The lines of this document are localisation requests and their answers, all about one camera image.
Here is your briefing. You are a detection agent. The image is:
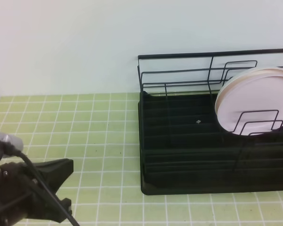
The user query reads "black camera cable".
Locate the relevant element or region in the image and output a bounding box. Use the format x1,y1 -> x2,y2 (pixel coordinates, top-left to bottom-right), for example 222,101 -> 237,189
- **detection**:
11,150 -> 81,226

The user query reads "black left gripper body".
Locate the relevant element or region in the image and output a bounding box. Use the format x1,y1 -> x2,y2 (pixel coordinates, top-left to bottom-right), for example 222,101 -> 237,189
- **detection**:
0,150 -> 73,226

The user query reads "cream plate in rack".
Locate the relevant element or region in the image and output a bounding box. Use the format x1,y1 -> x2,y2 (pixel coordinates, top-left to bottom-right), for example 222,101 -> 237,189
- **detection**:
217,67 -> 283,99

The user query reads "pink plastic plate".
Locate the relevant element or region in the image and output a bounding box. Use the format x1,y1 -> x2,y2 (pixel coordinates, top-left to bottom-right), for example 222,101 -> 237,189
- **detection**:
215,73 -> 283,136

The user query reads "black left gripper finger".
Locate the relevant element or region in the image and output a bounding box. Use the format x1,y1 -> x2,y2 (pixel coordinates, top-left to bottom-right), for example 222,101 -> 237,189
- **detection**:
36,158 -> 74,193

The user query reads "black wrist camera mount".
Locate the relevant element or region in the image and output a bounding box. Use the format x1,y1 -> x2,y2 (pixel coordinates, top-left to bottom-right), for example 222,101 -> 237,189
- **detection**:
0,132 -> 24,160

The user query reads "black wire dish rack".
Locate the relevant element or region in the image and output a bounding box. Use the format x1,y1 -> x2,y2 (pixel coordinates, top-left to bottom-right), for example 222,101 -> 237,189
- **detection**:
137,48 -> 283,195

